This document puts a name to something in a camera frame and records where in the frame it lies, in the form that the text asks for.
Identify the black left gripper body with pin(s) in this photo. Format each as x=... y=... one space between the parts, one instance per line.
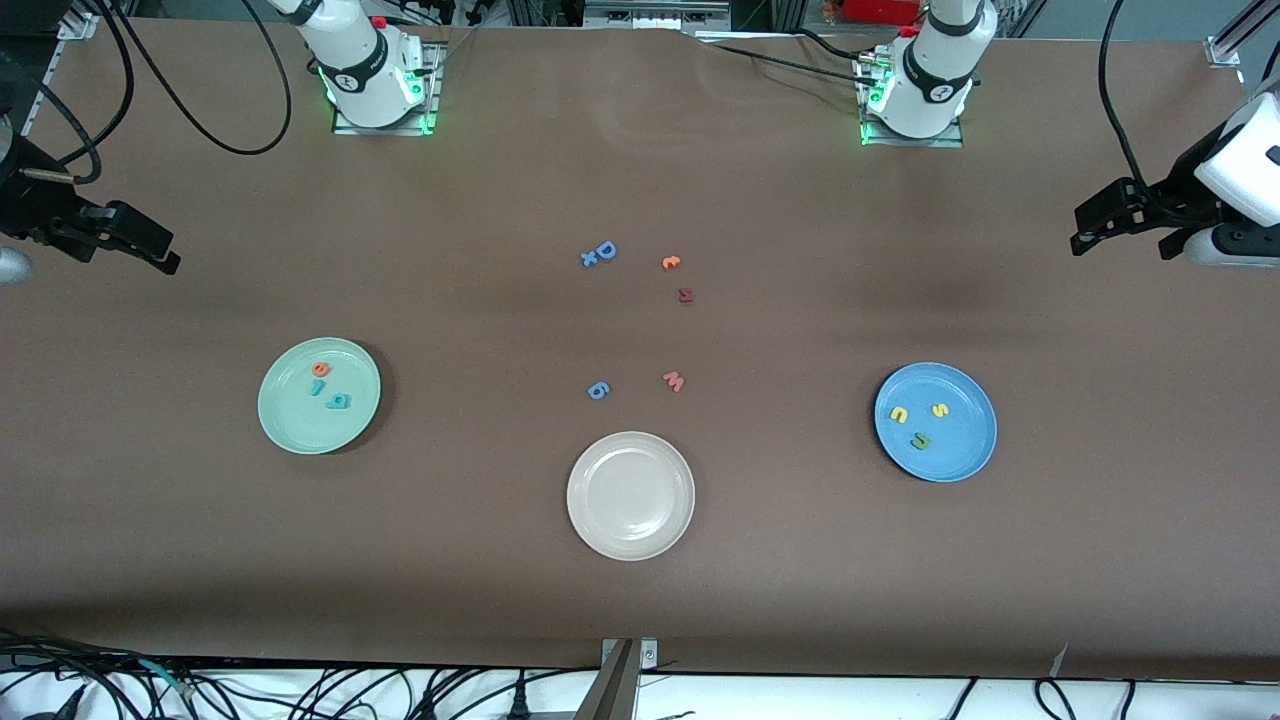
x=1178 y=194

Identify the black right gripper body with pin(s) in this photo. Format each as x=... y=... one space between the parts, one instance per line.
x=30 y=207

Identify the teal letter p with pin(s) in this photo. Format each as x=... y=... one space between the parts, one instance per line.
x=340 y=402

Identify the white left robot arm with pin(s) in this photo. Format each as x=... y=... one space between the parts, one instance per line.
x=930 y=70

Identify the green plate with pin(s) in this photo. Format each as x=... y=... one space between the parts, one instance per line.
x=300 y=425

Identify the blue plate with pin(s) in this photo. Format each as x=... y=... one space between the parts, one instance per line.
x=950 y=450

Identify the red box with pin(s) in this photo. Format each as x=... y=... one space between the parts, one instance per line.
x=880 y=10

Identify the small grey tape tab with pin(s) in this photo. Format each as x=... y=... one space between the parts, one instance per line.
x=1059 y=662

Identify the pink letter w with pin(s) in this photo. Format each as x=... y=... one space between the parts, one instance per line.
x=674 y=381

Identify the blue letter D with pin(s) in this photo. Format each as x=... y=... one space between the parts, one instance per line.
x=601 y=250

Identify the blue letter g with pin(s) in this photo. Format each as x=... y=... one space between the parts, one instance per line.
x=597 y=390

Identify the grey metal box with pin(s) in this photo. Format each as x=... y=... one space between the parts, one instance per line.
x=655 y=12

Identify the beige plate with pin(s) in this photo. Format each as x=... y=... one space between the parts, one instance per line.
x=631 y=495

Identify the brown table cover sheet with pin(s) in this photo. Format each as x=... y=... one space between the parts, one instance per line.
x=640 y=600

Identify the short aluminium frame profile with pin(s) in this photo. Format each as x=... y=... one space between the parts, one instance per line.
x=1228 y=45

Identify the long aluminium frame rail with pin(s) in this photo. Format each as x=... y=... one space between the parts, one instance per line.
x=65 y=25

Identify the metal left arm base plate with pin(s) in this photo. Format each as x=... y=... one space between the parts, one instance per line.
x=900 y=142

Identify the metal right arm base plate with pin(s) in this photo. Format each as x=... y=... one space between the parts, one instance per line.
x=390 y=130

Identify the metal table bracket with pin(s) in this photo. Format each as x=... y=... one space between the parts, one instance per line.
x=620 y=690

